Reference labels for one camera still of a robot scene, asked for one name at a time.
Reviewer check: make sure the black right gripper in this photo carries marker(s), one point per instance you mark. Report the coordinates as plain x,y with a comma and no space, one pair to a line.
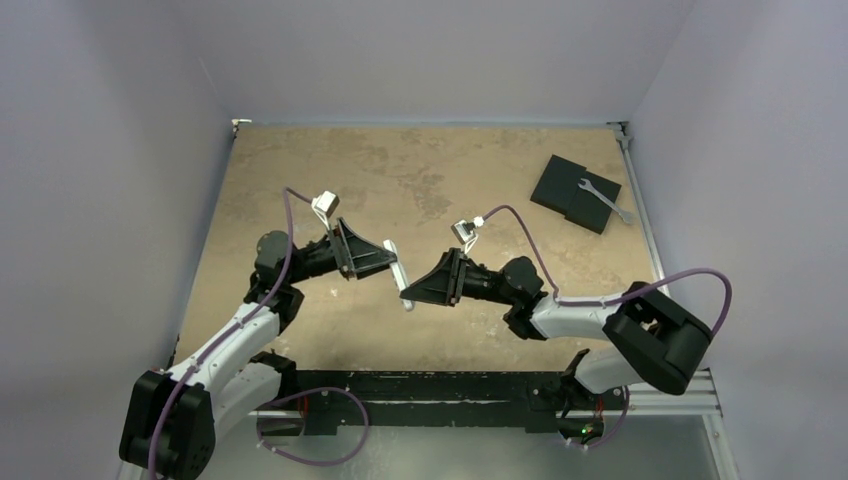
456,276

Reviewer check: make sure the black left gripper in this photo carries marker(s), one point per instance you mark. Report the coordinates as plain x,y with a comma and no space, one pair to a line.
365,257

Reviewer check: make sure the white remote control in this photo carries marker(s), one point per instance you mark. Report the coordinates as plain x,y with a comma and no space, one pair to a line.
399,274

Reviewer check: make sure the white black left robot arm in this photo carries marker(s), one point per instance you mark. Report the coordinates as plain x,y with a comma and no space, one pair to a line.
175,417

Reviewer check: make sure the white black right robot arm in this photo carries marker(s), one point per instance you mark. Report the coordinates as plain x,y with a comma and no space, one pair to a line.
653,339

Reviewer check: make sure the black foam pad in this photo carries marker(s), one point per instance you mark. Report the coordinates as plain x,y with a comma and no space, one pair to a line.
558,189

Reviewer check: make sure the silver open-end wrench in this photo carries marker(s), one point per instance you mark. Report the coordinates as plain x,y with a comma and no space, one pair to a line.
626,216

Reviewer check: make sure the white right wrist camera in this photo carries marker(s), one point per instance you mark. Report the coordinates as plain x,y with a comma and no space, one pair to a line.
466,232

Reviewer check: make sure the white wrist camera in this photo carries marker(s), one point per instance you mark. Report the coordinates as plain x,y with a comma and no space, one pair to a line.
323,206
466,232

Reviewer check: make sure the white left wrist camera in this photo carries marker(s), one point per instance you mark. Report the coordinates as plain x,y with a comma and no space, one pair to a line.
323,206

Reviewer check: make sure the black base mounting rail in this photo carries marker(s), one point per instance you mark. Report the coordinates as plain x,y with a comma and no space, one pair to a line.
533,401

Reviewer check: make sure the aluminium table edge frame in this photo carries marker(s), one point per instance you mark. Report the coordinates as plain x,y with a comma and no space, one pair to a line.
713,419

